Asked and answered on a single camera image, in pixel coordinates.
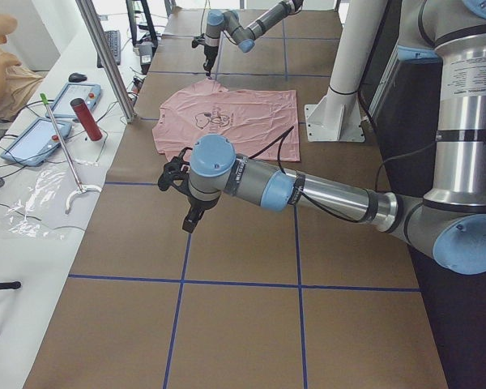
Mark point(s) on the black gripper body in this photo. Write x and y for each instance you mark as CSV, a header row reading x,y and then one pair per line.
x,y
197,204
208,53

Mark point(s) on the pink Snoopy t-shirt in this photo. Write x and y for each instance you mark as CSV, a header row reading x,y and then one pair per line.
x,y
249,119

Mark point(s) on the black power adapter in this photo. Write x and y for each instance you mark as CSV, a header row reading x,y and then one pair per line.
x,y
146,52

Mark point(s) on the black keyboard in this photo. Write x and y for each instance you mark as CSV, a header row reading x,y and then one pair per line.
x,y
113,39

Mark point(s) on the metal reacher stick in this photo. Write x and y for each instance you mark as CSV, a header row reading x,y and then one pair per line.
x,y
81,188

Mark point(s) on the red cylinder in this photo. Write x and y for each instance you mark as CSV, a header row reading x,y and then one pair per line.
x,y
86,119

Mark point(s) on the black computer mouse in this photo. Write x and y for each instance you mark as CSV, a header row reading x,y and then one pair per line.
x,y
77,77

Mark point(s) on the clear plastic bag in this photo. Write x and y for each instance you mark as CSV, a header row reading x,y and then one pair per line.
x,y
27,214

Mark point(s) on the near blue teach pendant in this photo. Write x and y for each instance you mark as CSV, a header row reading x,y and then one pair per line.
x,y
34,145

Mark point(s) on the person in beige shirt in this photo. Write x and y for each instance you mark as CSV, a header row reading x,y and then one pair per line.
x,y
17,83

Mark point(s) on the aluminium frame post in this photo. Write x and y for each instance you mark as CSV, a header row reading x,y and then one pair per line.
x,y
96,32

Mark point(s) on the white pole base mount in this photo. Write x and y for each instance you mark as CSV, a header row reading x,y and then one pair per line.
x,y
336,117

